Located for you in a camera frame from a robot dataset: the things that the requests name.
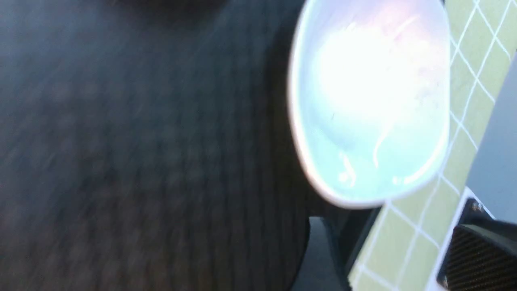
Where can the black serving tray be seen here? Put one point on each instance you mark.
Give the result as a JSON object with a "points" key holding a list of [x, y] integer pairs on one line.
{"points": [[145, 146]]}

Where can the white bowl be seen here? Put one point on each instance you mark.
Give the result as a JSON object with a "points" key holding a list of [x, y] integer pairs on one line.
{"points": [[368, 95]]}

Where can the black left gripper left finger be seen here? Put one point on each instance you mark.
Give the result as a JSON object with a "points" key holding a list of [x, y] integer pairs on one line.
{"points": [[320, 269]]}

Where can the green checked tablecloth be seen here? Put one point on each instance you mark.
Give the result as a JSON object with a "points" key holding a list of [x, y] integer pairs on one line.
{"points": [[406, 245]]}

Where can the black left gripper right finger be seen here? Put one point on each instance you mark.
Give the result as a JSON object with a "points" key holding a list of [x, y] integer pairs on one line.
{"points": [[482, 253]]}

